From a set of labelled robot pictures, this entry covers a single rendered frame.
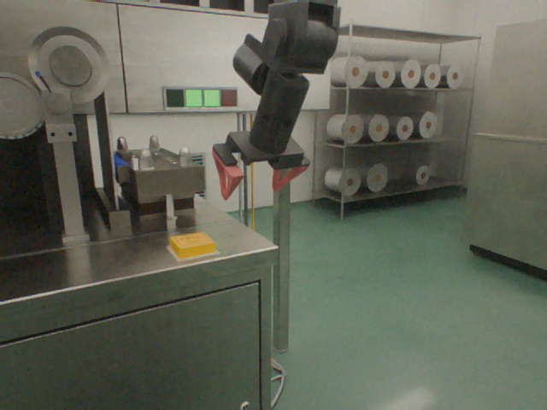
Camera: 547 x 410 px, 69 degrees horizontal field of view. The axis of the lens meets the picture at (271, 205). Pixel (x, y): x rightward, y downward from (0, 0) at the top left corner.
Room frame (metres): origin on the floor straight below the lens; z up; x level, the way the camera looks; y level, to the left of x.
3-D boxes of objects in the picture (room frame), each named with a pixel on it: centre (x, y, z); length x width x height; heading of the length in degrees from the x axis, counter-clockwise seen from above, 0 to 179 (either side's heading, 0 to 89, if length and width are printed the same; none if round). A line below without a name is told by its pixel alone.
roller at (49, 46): (0.96, 0.47, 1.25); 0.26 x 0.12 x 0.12; 29
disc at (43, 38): (0.85, 0.41, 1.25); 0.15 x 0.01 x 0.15; 119
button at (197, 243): (0.73, 0.15, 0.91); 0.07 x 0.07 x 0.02; 29
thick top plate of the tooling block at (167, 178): (1.08, 0.33, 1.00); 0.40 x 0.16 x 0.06; 29
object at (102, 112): (0.99, 0.41, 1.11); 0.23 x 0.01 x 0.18; 29
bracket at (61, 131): (0.80, 0.42, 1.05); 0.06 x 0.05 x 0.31; 29
